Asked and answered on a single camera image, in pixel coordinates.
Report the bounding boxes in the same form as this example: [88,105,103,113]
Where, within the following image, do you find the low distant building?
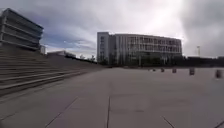
[46,50,77,59]

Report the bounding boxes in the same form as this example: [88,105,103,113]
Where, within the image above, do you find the pole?
[196,45,202,58]

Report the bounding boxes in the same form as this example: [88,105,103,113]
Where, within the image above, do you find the building with horizontal bands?
[0,7,45,52]

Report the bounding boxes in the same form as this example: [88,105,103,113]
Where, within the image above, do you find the large pale curved building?
[96,31,184,67]

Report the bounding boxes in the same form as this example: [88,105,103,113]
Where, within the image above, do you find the row of dark bollards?
[146,67,223,79]

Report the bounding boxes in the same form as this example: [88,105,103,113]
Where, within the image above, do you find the grey stone slab plaza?
[0,66,224,128]

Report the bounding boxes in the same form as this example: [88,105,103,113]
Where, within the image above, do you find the long low dark building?
[182,55,224,69]

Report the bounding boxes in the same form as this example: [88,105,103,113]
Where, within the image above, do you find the wide grey stone steps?
[0,44,105,98]

